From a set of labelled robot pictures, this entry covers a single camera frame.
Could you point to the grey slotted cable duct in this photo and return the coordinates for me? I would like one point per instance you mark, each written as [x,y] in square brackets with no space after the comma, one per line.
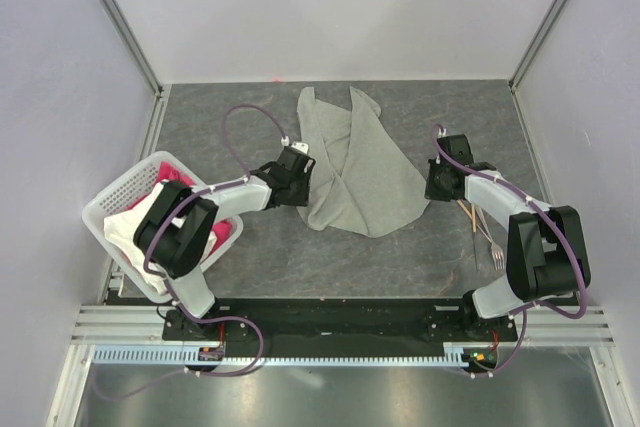
[197,355]

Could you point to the white folded garment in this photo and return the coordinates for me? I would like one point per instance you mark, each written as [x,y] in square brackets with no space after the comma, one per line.
[119,230]

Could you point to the white plastic laundry basket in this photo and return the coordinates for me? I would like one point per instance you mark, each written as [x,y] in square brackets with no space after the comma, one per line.
[126,191]

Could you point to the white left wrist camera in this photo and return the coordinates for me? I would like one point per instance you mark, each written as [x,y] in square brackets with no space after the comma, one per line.
[300,146]

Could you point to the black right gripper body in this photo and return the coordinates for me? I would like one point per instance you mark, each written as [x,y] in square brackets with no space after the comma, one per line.
[435,186]

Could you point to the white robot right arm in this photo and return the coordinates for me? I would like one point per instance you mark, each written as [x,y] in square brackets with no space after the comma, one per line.
[546,262]

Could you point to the grey-green cloth napkin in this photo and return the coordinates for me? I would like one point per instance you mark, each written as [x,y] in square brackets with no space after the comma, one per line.
[361,182]

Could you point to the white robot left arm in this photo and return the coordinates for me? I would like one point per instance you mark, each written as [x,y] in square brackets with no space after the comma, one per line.
[174,232]

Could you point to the wooden-handled chopstick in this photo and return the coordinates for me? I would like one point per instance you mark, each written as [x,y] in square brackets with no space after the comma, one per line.
[469,211]
[474,235]

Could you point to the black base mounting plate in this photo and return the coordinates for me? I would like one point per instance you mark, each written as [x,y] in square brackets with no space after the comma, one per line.
[289,320]

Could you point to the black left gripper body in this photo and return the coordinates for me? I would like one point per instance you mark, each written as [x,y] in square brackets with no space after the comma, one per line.
[300,190]

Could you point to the pink cloth in basket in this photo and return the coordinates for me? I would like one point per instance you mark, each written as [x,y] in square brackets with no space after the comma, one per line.
[220,232]

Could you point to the aluminium frame rail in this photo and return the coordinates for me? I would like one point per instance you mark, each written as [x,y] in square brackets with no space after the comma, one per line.
[140,325]

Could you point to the silver metal fork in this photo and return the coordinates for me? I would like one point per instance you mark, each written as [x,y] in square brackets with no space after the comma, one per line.
[497,253]

